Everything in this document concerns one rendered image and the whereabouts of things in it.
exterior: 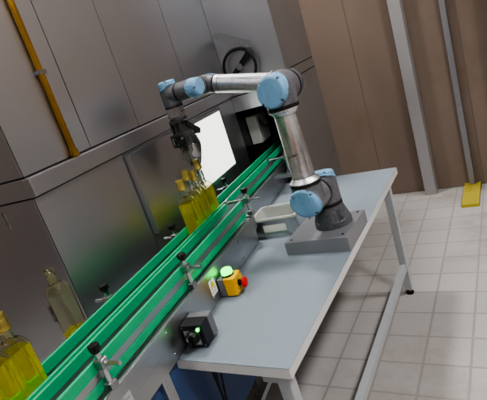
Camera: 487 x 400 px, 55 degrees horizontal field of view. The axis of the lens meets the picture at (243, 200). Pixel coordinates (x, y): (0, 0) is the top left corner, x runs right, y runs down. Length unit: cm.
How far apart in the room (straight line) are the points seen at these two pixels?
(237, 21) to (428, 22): 175
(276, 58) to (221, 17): 39
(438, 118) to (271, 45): 187
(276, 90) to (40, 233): 89
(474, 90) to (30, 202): 336
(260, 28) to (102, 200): 145
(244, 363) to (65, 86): 108
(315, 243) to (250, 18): 143
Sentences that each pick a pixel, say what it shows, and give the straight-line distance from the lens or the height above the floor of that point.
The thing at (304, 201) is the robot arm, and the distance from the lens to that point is 170.
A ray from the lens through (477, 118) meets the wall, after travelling 413.
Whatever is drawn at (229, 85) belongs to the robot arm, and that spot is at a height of 145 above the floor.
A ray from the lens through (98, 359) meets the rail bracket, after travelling 123.
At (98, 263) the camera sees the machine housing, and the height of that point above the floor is 104.
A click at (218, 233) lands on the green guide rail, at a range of 179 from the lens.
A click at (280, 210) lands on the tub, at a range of 223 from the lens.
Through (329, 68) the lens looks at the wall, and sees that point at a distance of 423.
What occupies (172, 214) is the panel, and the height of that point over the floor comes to 101.
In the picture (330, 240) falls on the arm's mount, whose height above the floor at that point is 80.
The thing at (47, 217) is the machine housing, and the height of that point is 126.
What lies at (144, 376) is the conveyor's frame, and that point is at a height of 82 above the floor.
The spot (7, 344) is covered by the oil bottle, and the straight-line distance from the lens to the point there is 124.
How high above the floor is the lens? 153
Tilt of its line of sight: 16 degrees down
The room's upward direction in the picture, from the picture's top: 18 degrees counter-clockwise
